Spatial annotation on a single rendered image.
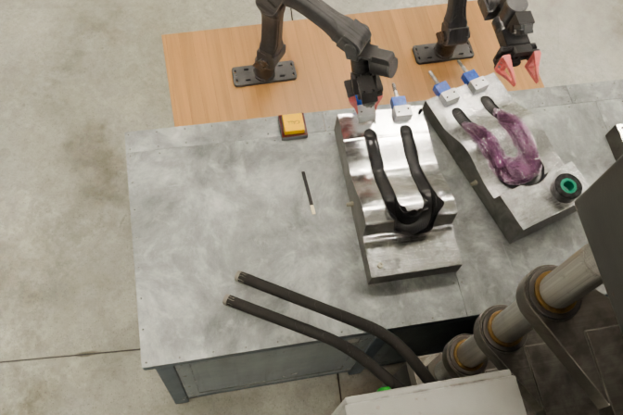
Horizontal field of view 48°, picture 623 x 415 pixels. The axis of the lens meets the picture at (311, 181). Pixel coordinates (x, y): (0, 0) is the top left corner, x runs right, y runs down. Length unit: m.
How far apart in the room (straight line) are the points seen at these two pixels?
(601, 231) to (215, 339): 1.18
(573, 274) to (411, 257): 0.87
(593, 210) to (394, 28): 1.54
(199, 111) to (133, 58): 1.16
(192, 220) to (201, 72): 0.50
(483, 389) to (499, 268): 0.86
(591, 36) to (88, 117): 2.42
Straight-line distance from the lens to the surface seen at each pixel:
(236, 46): 2.30
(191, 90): 2.21
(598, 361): 1.26
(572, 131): 2.37
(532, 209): 2.05
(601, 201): 0.96
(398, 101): 2.11
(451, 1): 2.22
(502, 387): 1.26
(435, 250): 1.97
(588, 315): 1.28
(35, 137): 3.15
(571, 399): 1.50
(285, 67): 2.24
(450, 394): 1.23
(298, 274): 1.94
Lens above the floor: 2.64
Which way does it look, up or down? 64 degrees down
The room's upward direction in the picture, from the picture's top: 12 degrees clockwise
